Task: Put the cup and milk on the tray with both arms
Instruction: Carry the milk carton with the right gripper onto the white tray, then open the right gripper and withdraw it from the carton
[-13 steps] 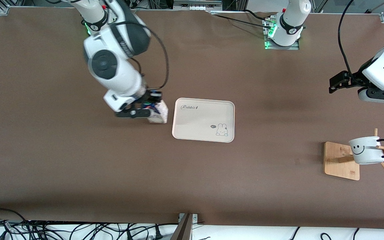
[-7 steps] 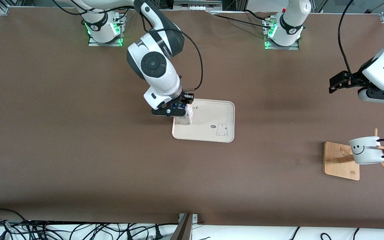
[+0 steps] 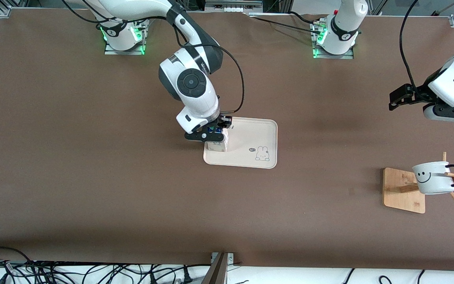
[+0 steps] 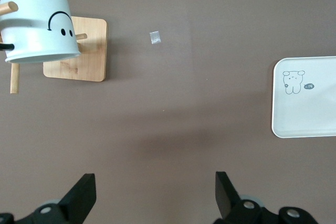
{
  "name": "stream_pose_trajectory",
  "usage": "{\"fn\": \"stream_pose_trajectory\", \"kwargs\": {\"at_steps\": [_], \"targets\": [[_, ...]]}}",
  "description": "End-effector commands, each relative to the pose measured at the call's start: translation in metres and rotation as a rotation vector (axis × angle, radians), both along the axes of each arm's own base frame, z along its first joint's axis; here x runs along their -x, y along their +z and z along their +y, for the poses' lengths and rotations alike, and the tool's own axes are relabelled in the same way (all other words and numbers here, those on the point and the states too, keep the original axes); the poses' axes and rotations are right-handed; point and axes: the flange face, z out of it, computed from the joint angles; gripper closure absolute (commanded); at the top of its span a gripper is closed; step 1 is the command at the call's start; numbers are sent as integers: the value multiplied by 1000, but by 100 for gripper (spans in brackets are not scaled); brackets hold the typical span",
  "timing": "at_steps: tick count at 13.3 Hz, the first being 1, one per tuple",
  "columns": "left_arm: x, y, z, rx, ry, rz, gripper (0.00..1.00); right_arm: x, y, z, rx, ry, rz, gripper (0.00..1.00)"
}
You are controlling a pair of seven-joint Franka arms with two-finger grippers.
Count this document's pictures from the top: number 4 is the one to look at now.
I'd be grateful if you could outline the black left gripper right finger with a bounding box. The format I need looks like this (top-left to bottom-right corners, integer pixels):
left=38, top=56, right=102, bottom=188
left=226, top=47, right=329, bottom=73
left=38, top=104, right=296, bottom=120
left=214, top=171, right=318, bottom=224

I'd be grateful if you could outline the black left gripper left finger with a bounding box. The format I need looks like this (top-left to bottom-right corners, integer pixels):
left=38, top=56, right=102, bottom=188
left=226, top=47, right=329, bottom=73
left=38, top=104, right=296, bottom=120
left=0, top=173, right=97, bottom=224

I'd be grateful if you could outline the white smiley face cup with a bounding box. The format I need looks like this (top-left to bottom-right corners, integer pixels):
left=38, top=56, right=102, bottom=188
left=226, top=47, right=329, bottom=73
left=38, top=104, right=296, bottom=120
left=0, top=0, right=81, bottom=64

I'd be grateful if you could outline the beige rabbit print tray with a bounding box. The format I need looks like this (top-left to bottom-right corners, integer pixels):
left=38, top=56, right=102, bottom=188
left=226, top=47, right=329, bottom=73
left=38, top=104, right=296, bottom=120
left=271, top=55, right=336, bottom=139

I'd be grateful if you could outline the wooden cup stand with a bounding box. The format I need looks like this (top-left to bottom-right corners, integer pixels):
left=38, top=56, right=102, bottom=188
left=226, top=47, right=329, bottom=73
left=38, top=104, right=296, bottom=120
left=0, top=1, right=108, bottom=95

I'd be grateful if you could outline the brown table cover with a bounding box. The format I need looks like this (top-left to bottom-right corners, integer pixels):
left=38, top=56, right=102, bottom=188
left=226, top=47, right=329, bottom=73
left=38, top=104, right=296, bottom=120
left=0, top=0, right=336, bottom=224

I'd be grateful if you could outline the clear tape piece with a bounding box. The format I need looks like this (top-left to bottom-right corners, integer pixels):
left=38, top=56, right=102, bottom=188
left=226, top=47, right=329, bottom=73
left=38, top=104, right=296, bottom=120
left=149, top=30, right=162, bottom=45

